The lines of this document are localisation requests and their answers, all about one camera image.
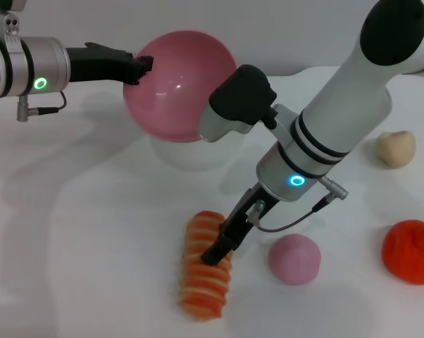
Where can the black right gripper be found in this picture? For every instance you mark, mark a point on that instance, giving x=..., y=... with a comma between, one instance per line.
x=247, y=218

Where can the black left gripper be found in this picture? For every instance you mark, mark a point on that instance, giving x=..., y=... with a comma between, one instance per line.
x=99, y=65

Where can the orange striped bread roll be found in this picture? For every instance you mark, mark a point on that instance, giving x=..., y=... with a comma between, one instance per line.
x=201, y=281

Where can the pink plastic bowl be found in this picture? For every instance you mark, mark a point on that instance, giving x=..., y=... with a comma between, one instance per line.
x=176, y=88

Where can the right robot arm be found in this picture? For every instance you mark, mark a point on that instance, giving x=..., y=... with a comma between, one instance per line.
x=353, y=105

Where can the red-orange round bread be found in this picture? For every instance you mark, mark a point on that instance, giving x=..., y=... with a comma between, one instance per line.
x=411, y=251

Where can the pink round bun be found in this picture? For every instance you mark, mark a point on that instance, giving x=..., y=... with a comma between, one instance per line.
x=293, y=258

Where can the beige heart-shaped bun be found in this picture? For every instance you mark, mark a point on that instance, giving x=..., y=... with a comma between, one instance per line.
x=396, y=148

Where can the right wrist camera housing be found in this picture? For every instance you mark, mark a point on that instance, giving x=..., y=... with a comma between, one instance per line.
x=240, y=102

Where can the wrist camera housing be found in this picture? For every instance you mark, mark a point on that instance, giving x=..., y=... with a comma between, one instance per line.
x=240, y=102
x=4, y=4

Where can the left wrist camera housing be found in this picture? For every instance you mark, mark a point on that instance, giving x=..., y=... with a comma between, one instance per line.
x=4, y=4

